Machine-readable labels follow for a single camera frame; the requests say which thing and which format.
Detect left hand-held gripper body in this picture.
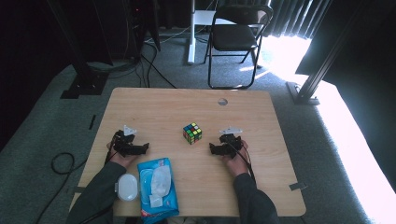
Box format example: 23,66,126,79
111,125,138,158

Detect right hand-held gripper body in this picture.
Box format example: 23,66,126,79
219,126,244,158

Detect multicoloured puzzle cube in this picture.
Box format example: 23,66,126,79
182,122,203,146

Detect blue wet wipes pack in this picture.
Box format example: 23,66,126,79
115,157,180,222

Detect person's left hand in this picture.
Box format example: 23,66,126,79
106,143,138,169

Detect person's right hand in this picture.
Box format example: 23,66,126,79
222,140,250,177

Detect black stand with base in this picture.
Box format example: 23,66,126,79
46,0,110,100

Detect black folding chair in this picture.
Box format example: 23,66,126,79
204,4,275,91

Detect white desk leg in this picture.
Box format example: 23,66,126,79
187,0,237,65

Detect dark computer tower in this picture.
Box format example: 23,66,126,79
124,0,162,60

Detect dark pleated curtain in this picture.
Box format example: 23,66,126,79
269,0,334,40

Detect black curtain panel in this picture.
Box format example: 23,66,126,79
295,0,396,188

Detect right hand-held gripper cable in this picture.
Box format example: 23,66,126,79
230,141,257,185

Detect black looped floor cable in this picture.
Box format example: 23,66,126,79
34,151,90,224

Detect black floor cables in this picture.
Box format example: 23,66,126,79
87,40,177,89

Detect black metal frame stand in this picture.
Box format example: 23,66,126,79
285,0,365,106

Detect white floor cable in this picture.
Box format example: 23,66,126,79
145,24,216,45

